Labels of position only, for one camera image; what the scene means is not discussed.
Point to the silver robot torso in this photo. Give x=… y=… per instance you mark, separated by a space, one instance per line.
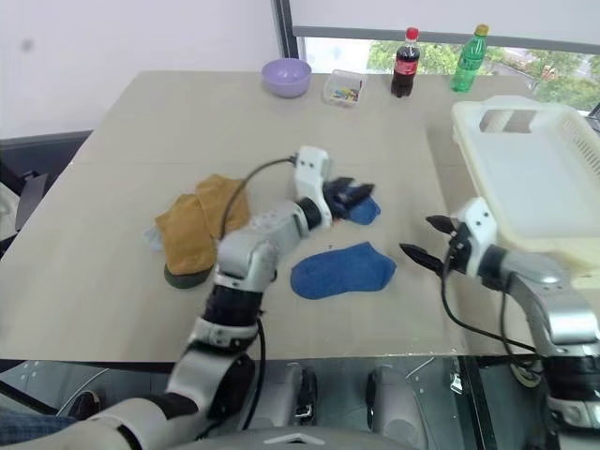
x=290 y=439

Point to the light blue sock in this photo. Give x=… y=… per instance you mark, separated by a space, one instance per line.
x=152 y=236

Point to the white plastic basket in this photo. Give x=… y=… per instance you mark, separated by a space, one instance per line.
x=529 y=178

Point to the mustard yellow sock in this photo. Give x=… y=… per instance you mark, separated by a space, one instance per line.
x=187 y=241
x=222 y=201

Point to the purple plastic bowl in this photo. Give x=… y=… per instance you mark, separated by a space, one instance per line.
x=286 y=79

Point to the clear box of coloured bits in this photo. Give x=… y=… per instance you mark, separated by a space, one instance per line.
x=344 y=89

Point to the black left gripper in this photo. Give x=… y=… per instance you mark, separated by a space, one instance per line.
x=338 y=202

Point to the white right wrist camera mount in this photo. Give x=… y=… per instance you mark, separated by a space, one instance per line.
x=483 y=225

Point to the cola bottle red cap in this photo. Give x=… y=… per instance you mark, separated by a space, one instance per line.
x=404 y=65

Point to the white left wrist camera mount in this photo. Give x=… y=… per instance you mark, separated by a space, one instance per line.
x=311 y=180

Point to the silver and black rounded shape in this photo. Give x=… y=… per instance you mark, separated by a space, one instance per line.
x=391 y=403
x=293 y=389

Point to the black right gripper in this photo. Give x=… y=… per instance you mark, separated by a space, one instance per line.
x=457 y=248

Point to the dark shoe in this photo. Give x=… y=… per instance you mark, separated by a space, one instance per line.
x=86 y=404

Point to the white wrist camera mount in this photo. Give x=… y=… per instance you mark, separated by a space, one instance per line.
x=483 y=225
x=311 y=180

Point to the green bottle yellow cap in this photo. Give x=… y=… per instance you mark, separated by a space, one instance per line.
x=469 y=58

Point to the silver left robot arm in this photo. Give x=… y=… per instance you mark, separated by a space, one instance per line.
x=262 y=244

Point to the white roller blind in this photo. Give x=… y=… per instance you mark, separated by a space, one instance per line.
x=445 y=14

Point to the person's blue jeans leg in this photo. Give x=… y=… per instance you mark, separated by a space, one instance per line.
x=28 y=425

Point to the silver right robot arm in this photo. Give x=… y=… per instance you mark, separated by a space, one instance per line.
x=562 y=319

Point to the dark green sock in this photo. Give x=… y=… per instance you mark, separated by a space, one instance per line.
x=185 y=280

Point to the dark window frame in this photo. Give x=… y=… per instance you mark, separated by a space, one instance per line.
x=282 y=28

